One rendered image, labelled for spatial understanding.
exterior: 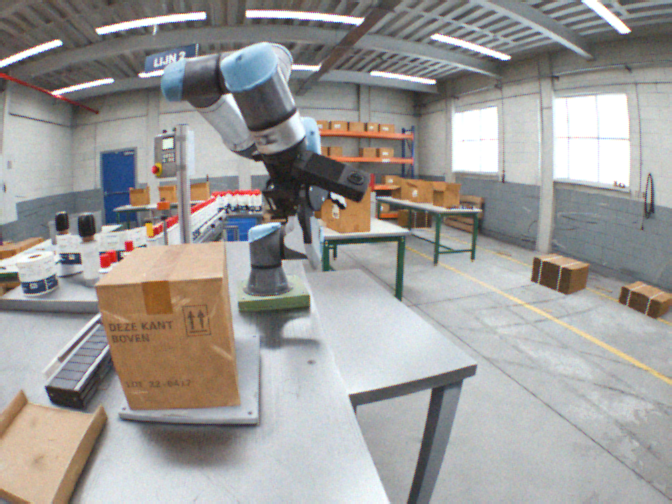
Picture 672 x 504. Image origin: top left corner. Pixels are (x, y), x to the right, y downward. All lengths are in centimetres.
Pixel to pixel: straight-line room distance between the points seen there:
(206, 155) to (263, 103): 850
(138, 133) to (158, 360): 884
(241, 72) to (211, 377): 51
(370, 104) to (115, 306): 930
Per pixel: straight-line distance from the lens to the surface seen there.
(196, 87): 58
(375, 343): 96
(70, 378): 87
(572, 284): 442
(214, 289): 59
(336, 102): 946
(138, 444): 70
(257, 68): 45
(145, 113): 939
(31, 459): 76
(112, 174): 949
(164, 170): 150
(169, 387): 69
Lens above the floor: 129
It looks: 14 degrees down
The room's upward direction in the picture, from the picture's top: straight up
